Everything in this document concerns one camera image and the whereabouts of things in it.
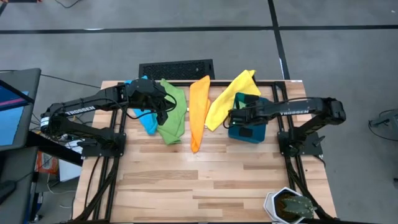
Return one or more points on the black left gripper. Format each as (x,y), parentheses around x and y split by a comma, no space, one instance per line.
(146,93)

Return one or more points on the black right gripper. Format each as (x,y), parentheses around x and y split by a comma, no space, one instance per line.
(245,115)

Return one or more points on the teal plastic bin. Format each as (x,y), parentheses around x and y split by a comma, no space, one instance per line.
(259,137)

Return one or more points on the green microfiber towel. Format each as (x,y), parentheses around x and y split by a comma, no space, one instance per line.
(177,124)

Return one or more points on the orange microfiber towel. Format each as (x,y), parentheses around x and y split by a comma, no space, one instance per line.
(199,118)

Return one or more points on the yellow microfiber towel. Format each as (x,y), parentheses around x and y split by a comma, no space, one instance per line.
(224,102)

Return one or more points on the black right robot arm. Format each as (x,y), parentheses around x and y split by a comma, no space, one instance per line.
(292,112)

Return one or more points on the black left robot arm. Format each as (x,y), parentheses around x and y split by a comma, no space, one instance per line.
(81,110)

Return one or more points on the blue microfiber towel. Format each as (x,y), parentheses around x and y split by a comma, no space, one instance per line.
(149,123)

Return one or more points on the white hexagonal plant pot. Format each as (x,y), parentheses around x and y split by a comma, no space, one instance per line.
(269,202)

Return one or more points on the green cactus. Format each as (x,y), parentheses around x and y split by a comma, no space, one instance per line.
(298,207)

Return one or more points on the white power strip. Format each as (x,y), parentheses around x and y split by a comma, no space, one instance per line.
(73,144)

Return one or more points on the orange cardboard box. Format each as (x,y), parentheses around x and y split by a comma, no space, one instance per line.
(46,161)

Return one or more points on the computer monitor with blue screen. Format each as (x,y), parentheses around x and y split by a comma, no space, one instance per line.
(12,121)

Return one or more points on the dark side desk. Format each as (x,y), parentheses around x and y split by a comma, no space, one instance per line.
(15,174)

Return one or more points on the black aluminium table frame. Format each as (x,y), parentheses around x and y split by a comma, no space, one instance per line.
(217,83)

